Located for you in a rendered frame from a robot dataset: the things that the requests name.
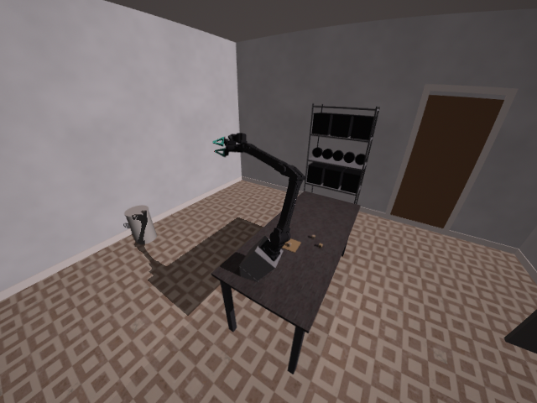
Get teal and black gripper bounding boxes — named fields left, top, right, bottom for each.
left=213, top=137, right=236, bottom=157

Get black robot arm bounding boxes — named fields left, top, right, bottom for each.
left=228, top=133, right=305, bottom=261

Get tan flat mat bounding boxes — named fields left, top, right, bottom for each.
left=282, top=238, right=301, bottom=253

